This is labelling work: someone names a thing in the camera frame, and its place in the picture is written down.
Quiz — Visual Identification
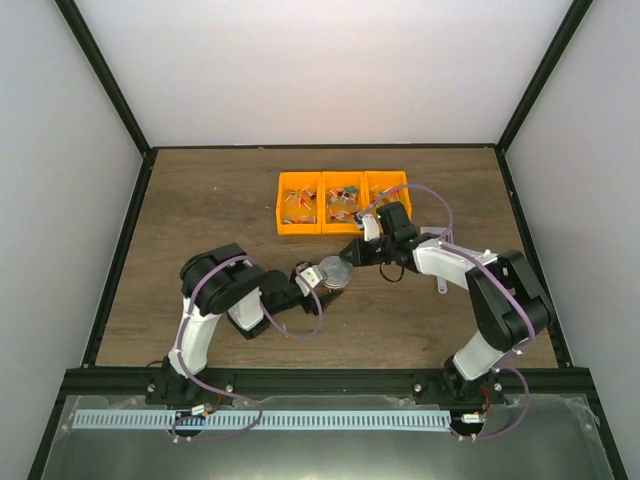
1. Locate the white jar lid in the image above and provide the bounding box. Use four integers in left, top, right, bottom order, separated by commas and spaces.
319, 256, 353, 289

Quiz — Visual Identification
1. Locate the white slotted scoop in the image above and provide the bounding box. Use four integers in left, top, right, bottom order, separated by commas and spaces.
420, 226, 453, 295

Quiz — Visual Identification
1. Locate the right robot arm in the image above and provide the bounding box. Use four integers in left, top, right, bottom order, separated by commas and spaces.
339, 202, 557, 403

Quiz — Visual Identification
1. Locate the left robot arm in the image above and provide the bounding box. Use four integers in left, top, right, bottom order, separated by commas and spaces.
164, 243, 342, 404

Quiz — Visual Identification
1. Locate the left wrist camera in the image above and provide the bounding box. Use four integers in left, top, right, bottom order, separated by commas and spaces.
294, 265, 326, 297

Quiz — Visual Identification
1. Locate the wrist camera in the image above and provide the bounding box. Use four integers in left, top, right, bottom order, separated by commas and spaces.
355, 212, 380, 242
294, 265, 326, 297

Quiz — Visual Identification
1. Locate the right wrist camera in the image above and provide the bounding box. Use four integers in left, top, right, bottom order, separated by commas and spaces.
355, 212, 380, 242

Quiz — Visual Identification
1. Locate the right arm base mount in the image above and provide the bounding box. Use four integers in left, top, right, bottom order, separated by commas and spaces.
411, 369, 503, 408

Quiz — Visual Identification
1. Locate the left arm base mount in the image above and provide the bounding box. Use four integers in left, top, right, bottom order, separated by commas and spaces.
144, 362, 237, 406

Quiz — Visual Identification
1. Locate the light blue cable duct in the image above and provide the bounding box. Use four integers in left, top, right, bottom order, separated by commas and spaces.
71, 409, 451, 433

